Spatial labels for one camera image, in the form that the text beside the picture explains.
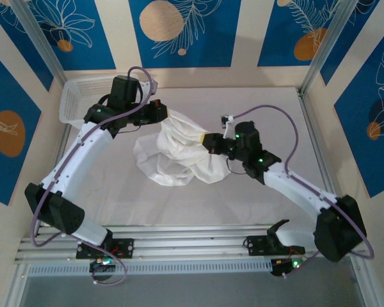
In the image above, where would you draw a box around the white t-shirt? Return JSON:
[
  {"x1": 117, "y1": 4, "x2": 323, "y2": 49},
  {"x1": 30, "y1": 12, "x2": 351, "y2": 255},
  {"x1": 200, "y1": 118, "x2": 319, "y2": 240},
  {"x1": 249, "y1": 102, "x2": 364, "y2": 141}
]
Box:
[{"x1": 133, "y1": 107, "x2": 231, "y2": 187}]

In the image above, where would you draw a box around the white perforated plastic basket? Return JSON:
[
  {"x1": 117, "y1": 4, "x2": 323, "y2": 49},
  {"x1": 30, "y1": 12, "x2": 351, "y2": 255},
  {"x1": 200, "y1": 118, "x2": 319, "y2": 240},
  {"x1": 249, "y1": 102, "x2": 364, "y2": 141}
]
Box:
[{"x1": 59, "y1": 76, "x2": 116, "y2": 127}]

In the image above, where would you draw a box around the black right controller board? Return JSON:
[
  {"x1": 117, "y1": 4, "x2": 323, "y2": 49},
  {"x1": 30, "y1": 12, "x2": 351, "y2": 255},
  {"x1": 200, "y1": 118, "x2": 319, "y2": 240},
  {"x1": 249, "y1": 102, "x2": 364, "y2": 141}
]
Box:
[{"x1": 270, "y1": 257, "x2": 305, "y2": 278}]

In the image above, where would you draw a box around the black controller board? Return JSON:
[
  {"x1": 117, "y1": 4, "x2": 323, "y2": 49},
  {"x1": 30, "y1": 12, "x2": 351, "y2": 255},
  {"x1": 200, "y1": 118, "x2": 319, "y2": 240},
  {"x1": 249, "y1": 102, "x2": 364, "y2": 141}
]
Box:
[
  {"x1": 270, "y1": 257, "x2": 305, "y2": 278},
  {"x1": 89, "y1": 258, "x2": 116, "y2": 274}
]

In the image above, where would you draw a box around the black left controller board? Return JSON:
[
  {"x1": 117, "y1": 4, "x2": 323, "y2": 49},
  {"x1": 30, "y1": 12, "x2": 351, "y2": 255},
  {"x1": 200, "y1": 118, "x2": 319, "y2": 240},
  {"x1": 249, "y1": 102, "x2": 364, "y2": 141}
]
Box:
[{"x1": 89, "y1": 258, "x2": 116, "y2": 274}]

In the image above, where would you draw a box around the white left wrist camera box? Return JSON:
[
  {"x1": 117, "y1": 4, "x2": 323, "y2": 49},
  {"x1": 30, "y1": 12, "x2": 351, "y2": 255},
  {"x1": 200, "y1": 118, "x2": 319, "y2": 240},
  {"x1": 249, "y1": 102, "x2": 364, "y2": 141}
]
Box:
[{"x1": 140, "y1": 79, "x2": 157, "y2": 97}]

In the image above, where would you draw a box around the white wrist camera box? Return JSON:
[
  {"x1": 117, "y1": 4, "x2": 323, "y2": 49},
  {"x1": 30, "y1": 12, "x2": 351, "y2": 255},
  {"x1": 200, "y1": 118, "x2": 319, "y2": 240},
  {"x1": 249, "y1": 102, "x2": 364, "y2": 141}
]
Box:
[
  {"x1": 220, "y1": 114, "x2": 236, "y2": 140},
  {"x1": 140, "y1": 79, "x2": 157, "y2": 97}
]

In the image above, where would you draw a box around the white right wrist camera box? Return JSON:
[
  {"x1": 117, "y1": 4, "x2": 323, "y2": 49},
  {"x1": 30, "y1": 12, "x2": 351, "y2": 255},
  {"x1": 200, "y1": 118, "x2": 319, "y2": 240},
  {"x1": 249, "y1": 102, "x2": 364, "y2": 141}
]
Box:
[{"x1": 220, "y1": 114, "x2": 236, "y2": 140}]

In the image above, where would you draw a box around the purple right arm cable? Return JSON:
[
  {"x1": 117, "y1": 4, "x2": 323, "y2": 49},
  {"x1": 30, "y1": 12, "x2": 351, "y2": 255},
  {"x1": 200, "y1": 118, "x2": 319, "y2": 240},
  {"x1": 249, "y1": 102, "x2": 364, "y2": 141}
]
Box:
[{"x1": 227, "y1": 104, "x2": 375, "y2": 276}]

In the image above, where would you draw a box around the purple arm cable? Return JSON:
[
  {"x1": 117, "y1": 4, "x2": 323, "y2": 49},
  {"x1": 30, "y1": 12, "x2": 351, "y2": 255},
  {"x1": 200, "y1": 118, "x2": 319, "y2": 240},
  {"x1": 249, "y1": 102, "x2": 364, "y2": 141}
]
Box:
[
  {"x1": 227, "y1": 104, "x2": 375, "y2": 276},
  {"x1": 30, "y1": 66, "x2": 157, "y2": 286}
]

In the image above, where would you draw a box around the aluminium side rail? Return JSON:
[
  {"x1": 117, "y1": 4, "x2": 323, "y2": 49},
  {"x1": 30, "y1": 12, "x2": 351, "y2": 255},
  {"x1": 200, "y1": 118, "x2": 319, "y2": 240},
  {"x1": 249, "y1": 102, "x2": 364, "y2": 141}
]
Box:
[
  {"x1": 33, "y1": 123, "x2": 71, "y2": 237},
  {"x1": 296, "y1": 88, "x2": 349, "y2": 232}
]

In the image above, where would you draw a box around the aluminium mounting rail beam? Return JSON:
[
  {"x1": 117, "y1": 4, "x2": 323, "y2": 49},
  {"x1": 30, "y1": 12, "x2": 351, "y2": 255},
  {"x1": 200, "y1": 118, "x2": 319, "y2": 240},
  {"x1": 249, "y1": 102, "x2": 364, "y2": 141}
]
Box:
[{"x1": 14, "y1": 223, "x2": 364, "y2": 265}]

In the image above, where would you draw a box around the aluminium corner post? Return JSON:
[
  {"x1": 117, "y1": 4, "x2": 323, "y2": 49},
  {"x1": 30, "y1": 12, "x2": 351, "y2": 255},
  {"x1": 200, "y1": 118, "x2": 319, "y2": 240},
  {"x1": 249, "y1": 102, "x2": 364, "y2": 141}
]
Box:
[
  {"x1": 299, "y1": 0, "x2": 356, "y2": 97},
  {"x1": 9, "y1": 0, "x2": 68, "y2": 86}
]

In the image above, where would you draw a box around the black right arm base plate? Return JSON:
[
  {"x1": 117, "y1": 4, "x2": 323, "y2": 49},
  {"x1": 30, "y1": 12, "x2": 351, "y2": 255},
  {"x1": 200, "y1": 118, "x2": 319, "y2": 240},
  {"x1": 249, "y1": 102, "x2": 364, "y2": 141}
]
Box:
[{"x1": 243, "y1": 235, "x2": 307, "y2": 256}]

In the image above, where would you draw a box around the grey slotted cable duct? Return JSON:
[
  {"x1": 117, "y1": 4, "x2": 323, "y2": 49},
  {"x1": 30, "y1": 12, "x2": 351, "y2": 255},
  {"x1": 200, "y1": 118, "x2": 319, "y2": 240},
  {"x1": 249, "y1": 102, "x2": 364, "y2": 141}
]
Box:
[{"x1": 27, "y1": 260, "x2": 275, "y2": 278}]

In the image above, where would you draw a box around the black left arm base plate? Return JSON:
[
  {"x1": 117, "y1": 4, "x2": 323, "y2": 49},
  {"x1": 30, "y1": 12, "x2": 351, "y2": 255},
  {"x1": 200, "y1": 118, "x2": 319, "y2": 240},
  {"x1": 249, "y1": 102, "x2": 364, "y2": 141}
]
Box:
[{"x1": 76, "y1": 238, "x2": 135, "y2": 260}]

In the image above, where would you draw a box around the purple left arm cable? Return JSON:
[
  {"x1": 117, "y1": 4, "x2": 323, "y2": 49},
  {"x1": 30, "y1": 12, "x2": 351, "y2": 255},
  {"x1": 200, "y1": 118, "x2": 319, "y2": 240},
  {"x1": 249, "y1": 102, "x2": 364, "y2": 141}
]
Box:
[{"x1": 30, "y1": 66, "x2": 157, "y2": 286}]

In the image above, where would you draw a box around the aluminium lower frame bar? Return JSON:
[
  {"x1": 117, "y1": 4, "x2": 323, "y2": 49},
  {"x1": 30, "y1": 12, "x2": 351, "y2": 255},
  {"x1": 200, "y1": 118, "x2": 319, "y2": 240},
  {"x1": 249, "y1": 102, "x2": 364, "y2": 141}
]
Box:
[
  {"x1": 350, "y1": 255, "x2": 377, "y2": 307},
  {"x1": 4, "y1": 264, "x2": 31, "y2": 307}
]

